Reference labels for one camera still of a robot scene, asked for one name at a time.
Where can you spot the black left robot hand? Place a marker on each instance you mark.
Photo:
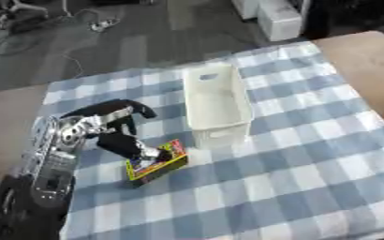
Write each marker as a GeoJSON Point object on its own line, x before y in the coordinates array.
{"type": "Point", "coordinates": [116, 125]}

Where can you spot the colourful printed yellow box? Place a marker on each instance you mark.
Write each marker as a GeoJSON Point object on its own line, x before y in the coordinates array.
{"type": "Point", "coordinates": [157, 165]}

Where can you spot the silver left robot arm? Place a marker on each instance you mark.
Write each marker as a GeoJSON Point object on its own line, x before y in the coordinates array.
{"type": "Point", "coordinates": [48, 162]}

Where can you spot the white box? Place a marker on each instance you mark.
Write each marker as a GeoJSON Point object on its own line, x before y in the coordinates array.
{"type": "Point", "coordinates": [277, 18]}

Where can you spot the white power strip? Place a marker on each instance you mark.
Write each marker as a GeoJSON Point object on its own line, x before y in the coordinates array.
{"type": "Point", "coordinates": [103, 25]}

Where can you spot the white plastic bin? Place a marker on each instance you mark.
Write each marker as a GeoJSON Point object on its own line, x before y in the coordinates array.
{"type": "Point", "coordinates": [217, 103]}

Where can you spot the black office chair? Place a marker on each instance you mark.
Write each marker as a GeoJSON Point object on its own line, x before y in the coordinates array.
{"type": "Point", "coordinates": [15, 15]}

